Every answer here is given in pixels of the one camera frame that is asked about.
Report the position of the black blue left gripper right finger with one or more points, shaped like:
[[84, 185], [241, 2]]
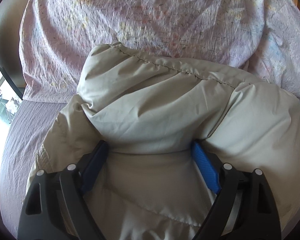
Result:
[[244, 207]]

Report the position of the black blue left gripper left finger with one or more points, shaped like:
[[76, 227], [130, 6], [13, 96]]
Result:
[[54, 206]]

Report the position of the beige puffer down jacket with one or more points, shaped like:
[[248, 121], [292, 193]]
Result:
[[149, 109]]

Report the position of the purple bed sheet mattress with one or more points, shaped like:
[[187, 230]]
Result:
[[26, 134]]

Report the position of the glass tv stand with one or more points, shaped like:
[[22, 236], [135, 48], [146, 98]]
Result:
[[8, 108]]

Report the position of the large flat screen television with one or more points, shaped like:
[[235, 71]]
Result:
[[11, 71]]

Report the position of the floral pink duvet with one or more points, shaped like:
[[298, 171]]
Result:
[[259, 36]]

